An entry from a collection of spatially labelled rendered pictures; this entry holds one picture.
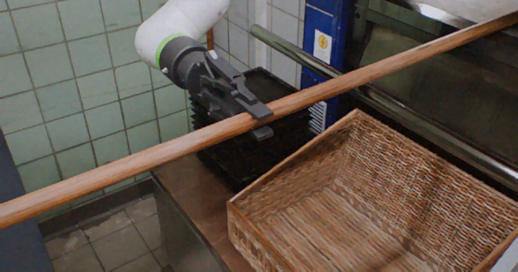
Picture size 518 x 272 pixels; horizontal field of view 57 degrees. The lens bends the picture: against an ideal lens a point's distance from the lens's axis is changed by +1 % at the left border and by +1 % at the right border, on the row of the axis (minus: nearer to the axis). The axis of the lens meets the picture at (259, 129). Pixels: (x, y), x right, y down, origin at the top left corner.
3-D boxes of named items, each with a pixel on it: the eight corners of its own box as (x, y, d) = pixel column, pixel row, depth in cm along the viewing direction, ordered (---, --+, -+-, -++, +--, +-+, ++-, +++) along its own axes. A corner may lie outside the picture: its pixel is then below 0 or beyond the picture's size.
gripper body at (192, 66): (210, 44, 89) (236, 61, 83) (212, 82, 94) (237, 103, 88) (174, 53, 86) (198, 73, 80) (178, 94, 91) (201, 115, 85)
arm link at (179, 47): (158, 86, 94) (151, 43, 89) (209, 70, 100) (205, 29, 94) (171, 99, 90) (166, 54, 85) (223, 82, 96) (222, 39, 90)
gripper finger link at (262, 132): (235, 117, 79) (235, 121, 79) (258, 138, 74) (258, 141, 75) (249, 112, 80) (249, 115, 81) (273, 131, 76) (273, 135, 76)
